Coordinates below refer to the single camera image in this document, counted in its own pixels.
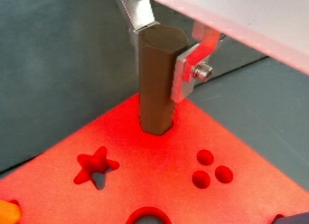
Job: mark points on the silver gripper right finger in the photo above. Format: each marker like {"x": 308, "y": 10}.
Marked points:
{"x": 192, "y": 67}

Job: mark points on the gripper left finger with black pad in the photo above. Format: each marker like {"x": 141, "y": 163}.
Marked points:
{"x": 139, "y": 15}

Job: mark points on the brown hexagon peg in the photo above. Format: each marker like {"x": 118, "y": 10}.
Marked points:
{"x": 161, "y": 44}

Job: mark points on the red shape board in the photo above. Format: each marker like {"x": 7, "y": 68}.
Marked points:
{"x": 112, "y": 173}

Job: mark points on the dark blue square peg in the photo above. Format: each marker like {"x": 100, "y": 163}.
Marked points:
{"x": 296, "y": 219}

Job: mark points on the yellow peg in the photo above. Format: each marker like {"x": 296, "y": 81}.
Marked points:
{"x": 10, "y": 213}

